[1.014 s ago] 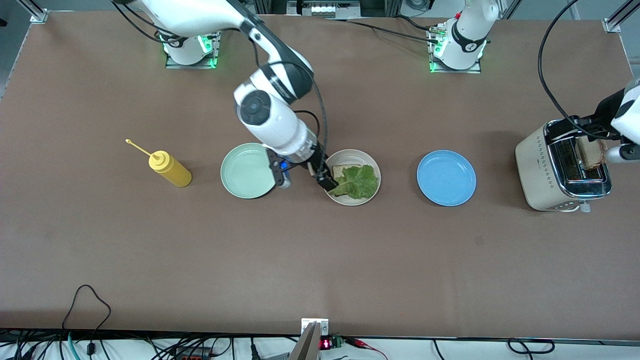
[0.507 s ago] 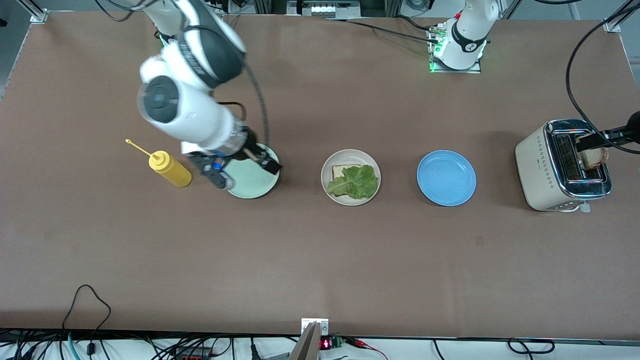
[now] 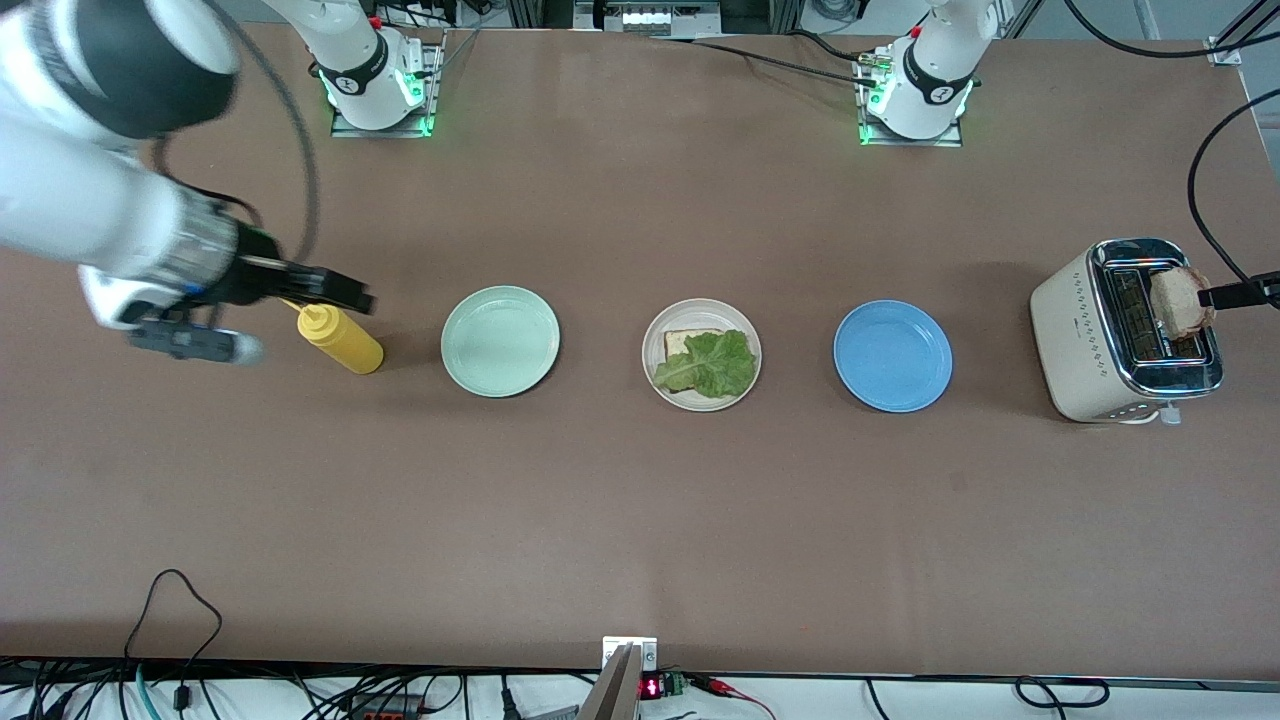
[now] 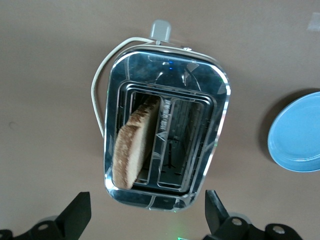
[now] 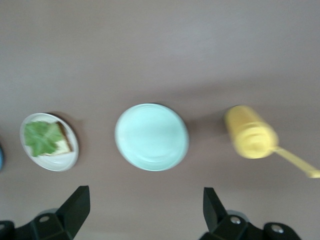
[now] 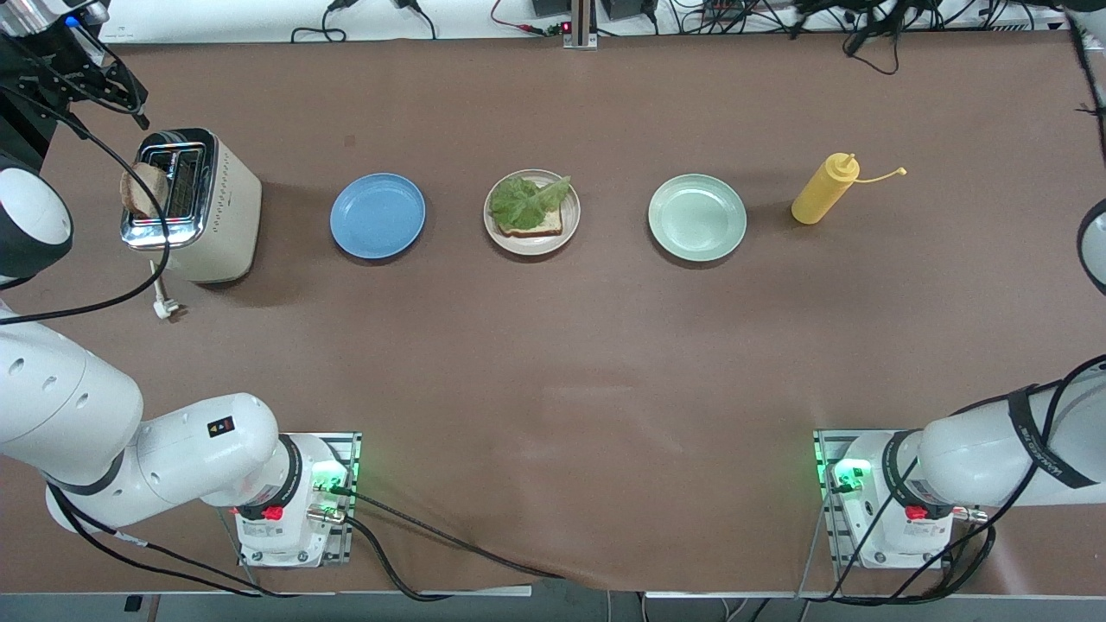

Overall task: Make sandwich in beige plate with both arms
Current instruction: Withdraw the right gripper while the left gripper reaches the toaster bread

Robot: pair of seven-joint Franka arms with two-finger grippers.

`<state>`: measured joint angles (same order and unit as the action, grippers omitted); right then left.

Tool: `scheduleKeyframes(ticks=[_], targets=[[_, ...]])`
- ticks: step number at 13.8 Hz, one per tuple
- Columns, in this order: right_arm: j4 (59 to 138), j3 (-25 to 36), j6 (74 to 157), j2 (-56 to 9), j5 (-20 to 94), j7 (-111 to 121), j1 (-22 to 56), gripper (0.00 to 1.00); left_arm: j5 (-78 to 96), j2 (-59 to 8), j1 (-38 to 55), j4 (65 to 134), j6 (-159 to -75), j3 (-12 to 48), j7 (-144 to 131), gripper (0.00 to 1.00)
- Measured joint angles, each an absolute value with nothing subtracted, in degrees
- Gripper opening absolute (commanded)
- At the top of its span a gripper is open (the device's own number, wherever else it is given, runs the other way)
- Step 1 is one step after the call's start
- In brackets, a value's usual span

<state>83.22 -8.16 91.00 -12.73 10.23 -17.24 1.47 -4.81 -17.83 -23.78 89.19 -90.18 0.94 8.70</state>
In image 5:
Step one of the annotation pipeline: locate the green plate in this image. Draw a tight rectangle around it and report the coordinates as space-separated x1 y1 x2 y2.
114 103 190 172

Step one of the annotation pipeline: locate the green lettuce leaf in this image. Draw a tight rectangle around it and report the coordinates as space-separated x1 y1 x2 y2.
23 121 63 158

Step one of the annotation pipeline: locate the brown bread slice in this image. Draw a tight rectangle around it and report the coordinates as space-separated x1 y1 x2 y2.
44 121 74 156

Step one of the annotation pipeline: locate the yellow squeeze bottle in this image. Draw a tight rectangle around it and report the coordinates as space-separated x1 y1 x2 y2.
223 104 320 179

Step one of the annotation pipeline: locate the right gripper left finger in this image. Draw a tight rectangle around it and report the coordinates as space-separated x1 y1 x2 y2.
0 185 91 240

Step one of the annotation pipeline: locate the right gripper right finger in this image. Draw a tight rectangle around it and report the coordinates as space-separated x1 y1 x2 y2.
199 186 301 240

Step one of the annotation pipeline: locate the beige plate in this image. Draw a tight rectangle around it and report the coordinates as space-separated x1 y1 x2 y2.
19 112 80 173

